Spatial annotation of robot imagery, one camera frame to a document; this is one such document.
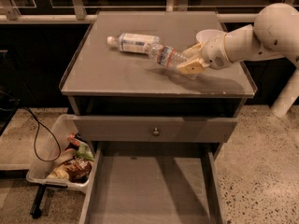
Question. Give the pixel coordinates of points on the grey open middle drawer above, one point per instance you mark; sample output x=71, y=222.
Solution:
x=153, y=183

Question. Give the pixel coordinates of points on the round metal drawer knob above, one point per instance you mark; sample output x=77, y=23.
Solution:
x=156, y=132

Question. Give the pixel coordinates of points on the clear plastic storage bin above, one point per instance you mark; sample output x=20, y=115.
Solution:
x=52, y=148

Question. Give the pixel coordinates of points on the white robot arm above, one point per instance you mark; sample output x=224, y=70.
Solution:
x=274, y=34

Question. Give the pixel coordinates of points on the metal railing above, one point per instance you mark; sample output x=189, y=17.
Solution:
x=83, y=11

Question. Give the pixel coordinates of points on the black bar on floor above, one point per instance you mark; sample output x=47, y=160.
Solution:
x=35, y=211

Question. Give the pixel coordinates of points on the grey top drawer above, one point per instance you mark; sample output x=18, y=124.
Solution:
x=172, y=129

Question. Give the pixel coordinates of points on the clear water bottle red label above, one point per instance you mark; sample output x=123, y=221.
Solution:
x=167, y=57

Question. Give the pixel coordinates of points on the white ceramic bowl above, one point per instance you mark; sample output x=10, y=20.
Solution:
x=210, y=36

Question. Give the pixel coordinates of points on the brown snack bag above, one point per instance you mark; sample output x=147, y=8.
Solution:
x=78, y=169

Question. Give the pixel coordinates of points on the white labelled plastic bottle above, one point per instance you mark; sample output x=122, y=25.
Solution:
x=134, y=43

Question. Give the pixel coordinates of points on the green snack packet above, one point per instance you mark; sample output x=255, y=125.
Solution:
x=84, y=152

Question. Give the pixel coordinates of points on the grey drawer cabinet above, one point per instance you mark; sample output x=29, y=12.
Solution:
x=102, y=81

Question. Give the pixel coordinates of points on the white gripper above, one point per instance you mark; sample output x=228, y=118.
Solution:
x=215, y=54

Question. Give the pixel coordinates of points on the yellow snack item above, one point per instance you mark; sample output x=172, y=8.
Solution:
x=59, y=174

